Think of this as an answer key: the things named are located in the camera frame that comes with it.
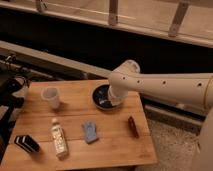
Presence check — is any red pocket knife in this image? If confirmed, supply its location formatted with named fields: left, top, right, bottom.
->
left=128, top=116, right=139, bottom=138

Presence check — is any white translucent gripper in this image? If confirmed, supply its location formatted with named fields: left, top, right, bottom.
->
left=108, top=86, right=128, bottom=106

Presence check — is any black white striped eraser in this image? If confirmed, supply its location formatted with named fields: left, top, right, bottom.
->
left=14, top=135, right=40, bottom=153

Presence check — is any clear plastic bottle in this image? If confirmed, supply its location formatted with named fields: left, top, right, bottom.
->
left=51, top=118, right=68, bottom=159

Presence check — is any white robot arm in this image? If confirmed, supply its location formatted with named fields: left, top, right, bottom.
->
left=108, top=60, right=213, bottom=171

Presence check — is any black equipment stand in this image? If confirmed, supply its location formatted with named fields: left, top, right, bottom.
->
left=0, top=54, right=30, bottom=162

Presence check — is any blue sponge cloth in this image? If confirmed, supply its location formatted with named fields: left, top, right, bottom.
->
left=82, top=121, right=99, bottom=144

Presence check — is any metal window railing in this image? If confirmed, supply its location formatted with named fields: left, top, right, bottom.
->
left=0, top=0, right=213, bottom=48

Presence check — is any black round bowl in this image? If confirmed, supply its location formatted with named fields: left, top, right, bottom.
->
left=92, top=84, right=115, bottom=110

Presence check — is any translucent plastic cup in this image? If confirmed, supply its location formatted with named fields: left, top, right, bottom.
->
left=41, top=87, right=60, bottom=109

